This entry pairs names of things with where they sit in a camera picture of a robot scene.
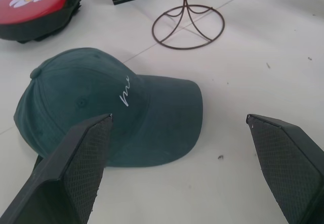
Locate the dark green baseball cap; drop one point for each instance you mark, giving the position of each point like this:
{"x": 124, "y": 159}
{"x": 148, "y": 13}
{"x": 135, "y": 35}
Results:
{"x": 106, "y": 107}

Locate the red and black cap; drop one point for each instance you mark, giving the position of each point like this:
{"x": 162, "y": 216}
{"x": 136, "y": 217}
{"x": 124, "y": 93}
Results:
{"x": 33, "y": 9}

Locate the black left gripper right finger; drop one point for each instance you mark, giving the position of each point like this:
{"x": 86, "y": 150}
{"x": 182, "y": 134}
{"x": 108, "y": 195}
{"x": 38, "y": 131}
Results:
{"x": 291, "y": 163}

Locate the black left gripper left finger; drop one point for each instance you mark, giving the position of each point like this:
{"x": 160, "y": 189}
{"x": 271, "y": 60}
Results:
{"x": 65, "y": 178}

